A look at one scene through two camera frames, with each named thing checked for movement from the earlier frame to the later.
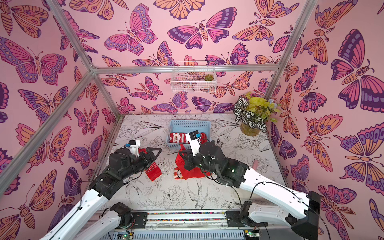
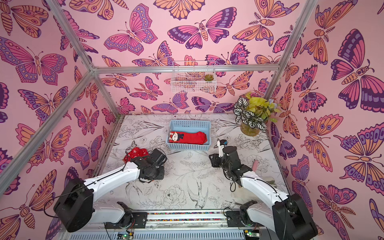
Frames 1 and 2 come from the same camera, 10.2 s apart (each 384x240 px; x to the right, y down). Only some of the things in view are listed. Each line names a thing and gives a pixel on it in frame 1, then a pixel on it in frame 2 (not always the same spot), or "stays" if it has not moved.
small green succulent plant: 208,77 stays
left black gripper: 149,156 → 161,176
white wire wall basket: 188,76 stays
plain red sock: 185,172 → 197,138
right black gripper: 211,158 → 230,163
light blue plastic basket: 185,126 stays
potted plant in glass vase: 253,113 stays
